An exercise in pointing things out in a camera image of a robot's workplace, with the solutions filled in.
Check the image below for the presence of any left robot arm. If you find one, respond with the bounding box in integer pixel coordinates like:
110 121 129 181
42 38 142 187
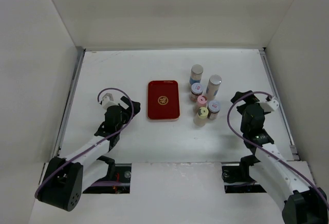
35 97 140 212

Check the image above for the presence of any yellow cap condiment bottle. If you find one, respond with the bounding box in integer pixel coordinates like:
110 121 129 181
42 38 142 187
194 107 209 127

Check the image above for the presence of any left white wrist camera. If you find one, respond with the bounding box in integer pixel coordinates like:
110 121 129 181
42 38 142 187
100 92 118 110

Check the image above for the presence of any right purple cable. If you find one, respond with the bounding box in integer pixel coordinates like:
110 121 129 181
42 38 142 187
227 91 329 204

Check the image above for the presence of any red label jar rear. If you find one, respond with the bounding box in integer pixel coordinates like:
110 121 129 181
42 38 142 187
189 83 204 102

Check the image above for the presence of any purple cable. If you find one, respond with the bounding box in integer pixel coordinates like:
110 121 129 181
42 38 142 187
227 91 329 204
34 87 135 199

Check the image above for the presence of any pink cap condiment bottle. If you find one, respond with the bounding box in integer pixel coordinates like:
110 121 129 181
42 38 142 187
193 95 208 112

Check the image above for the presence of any tall silver cap spice bottle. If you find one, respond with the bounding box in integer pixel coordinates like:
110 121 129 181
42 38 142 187
206 74 222 101

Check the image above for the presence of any red label jar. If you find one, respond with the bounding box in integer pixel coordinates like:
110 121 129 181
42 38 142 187
189 83 204 102
208 100 221 120

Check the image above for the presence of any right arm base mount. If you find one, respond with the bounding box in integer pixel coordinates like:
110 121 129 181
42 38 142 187
222 155 266 194

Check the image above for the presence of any red label jar front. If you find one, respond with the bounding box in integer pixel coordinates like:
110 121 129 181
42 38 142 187
208 100 221 120

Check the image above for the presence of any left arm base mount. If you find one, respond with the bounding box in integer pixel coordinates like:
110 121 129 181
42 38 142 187
82 156 132 194

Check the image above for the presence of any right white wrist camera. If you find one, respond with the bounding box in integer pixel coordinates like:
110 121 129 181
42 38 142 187
259 97 280 113

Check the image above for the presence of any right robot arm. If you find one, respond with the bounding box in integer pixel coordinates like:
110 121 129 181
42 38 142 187
231 91 328 223

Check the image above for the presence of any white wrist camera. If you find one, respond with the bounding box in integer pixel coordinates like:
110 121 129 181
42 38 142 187
100 92 118 110
259 97 280 113

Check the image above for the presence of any blue label silver cap bottle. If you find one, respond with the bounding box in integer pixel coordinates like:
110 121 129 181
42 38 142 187
189 64 204 85

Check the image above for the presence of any red lacquer tray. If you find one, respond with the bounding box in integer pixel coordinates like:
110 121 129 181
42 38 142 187
147 80 180 120

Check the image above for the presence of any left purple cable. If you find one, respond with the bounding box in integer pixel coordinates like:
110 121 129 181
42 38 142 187
34 87 135 199

